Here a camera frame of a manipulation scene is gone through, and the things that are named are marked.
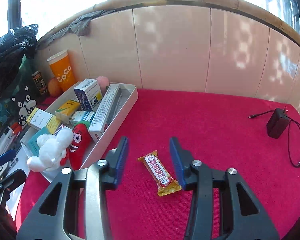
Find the orange paper cup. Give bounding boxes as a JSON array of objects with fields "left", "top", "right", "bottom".
[{"left": 46, "top": 50, "right": 77, "bottom": 92}]

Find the pink plush ball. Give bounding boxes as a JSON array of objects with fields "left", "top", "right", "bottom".
[{"left": 96, "top": 76, "right": 110, "bottom": 96}]

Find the blue white medicine box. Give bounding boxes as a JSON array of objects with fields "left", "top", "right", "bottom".
[{"left": 74, "top": 79, "right": 103, "bottom": 112}]

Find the yellow white medicine box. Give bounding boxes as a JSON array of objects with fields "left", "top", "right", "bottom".
[{"left": 26, "top": 107, "right": 61, "bottom": 134}]

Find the black plastic bag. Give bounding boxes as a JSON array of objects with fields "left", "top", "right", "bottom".
[{"left": 0, "top": 24, "right": 38, "bottom": 97}]

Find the yellow green aloe box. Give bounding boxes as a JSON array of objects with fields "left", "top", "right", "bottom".
[{"left": 55, "top": 100, "right": 81, "bottom": 124}]

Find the red chili plush toy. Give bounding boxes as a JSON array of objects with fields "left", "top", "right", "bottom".
[{"left": 60, "top": 123, "right": 92, "bottom": 170}]

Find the long white medicine box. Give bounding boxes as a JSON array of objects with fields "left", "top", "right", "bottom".
[{"left": 88, "top": 84, "right": 122, "bottom": 142}]

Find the dark drink can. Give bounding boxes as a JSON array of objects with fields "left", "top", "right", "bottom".
[{"left": 32, "top": 71, "right": 47, "bottom": 95}]

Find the black white cat case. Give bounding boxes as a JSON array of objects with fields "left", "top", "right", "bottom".
[{"left": 10, "top": 85, "right": 37, "bottom": 128}]

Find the white barcode medicine box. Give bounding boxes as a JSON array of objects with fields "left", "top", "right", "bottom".
[{"left": 70, "top": 111, "right": 95, "bottom": 127}]

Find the orange fruit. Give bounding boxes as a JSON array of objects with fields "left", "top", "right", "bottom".
[{"left": 47, "top": 77, "right": 63, "bottom": 98}]

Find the white plush toy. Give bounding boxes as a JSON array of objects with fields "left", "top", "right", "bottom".
[{"left": 27, "top": 128, "right": 73, "bottom": 172}]

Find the red table cloth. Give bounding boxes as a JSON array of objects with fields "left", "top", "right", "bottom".
[{"left": 14, "top": 88, "right": 300, "bottom": 240}]

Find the yellow snack bar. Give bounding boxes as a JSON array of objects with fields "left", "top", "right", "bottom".
[{"left": 137, "top": 150, "right": 182, "bottom": 197}]

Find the grey cloth on sill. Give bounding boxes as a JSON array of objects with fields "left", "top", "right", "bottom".
[{"left": 36, "top": 10, "right": 116, "bottom": 50}]

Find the white cardboard tray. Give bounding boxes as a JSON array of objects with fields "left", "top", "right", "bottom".
[{"left": 20, "top": 82, "right": 138, "bottom": 182}]

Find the teal box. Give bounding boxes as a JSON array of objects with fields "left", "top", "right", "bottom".
[{"left": 27, "top": 126, "right": 52, "bottom": 157}]

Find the black power adapter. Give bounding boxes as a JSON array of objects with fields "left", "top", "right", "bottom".
[{"left": 266, "top": 107, "right": 289, "bottom": 139}]

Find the black usb cable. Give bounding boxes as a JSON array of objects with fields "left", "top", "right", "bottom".
[{"left": 248, "top": 109, "right": 300, "bottom": 168}]

